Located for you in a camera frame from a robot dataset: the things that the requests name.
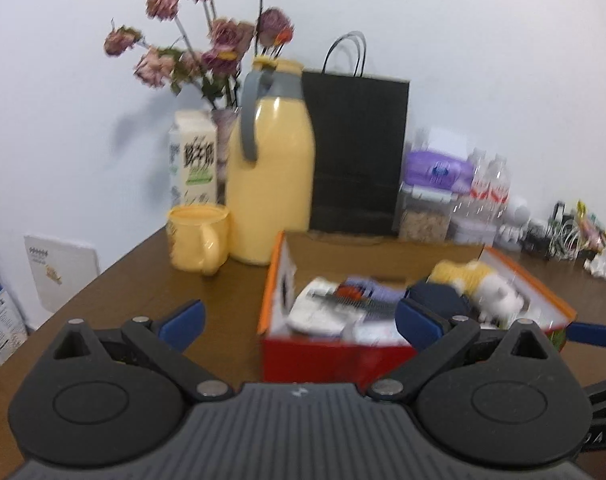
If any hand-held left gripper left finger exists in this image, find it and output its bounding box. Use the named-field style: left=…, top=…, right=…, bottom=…
left=53, top=299, right=234, bottom=403

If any yellow and white plush toy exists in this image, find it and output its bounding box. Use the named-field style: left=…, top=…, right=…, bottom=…
left=428, top=258, right=527, bottom=327

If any white robot toy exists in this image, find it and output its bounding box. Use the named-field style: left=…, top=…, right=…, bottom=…
left=498, top=195, right=532, bottom=254

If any blue and white box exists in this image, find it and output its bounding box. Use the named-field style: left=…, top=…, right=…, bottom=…
left=0, top=284, right=29, bottom=366

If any black cable bundle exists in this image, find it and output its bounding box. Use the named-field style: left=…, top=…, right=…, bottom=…
left=523, top=220, right=554, bottom=261

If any purple tissue pack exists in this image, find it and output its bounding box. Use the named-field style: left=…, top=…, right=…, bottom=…
left=403, top=127, right=472, bottom=194

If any white cable bundle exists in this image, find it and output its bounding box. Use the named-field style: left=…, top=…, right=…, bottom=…
left=550, top=220, right=584, bottom=261

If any yellow mug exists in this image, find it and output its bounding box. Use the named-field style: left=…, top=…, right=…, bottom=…
left=166, top=204, right=232, bottom=276

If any yellow thermos jug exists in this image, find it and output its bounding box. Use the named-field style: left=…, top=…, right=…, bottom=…
left=226, top=58, right=317, bottom=266

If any dried pink flower bouquet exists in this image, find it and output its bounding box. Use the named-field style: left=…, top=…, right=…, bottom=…
left=103, top=0, right=297, bottom=109

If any clear water bottle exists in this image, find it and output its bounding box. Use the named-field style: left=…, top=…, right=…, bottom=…
left=466, top=147, right=489, bottom=221
left=486, top=155, right=512, bottom=222

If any red cardboard box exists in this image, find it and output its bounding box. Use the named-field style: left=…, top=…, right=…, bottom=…
left=257, top=230, right=579, bottom=384

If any colourful snack packet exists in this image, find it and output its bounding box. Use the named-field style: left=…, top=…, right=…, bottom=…
left=576, top=200, right=606, bottom=254

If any white milk carton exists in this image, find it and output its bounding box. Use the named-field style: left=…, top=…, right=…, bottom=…
left=168, top=110, right=219, bottom=209

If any black paper bag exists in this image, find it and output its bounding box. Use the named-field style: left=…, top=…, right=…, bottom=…
left=301, top=31, right=411, bottom=236

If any crumpled white tissue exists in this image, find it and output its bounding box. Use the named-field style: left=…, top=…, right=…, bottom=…
left=583, top=247, right=606, bottom=281

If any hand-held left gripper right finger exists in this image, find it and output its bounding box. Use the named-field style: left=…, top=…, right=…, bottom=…
left=367, top=299, right=554, bottom=404

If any navy fabric case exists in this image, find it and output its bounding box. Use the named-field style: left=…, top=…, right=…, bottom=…
left=405, top=280, right=472, bottom=322

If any glass flower vase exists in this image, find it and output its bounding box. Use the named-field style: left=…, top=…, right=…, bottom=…
left=210, top=107, right=243, bottom=202

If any clear plastic food container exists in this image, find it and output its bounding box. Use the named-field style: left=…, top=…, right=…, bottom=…
left=398, top=182, right=454, bottom=242

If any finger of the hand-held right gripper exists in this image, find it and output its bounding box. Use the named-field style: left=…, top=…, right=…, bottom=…
left=583, top=377, right=606, bottom=405
left=566, top=320, right=606, bottom=349

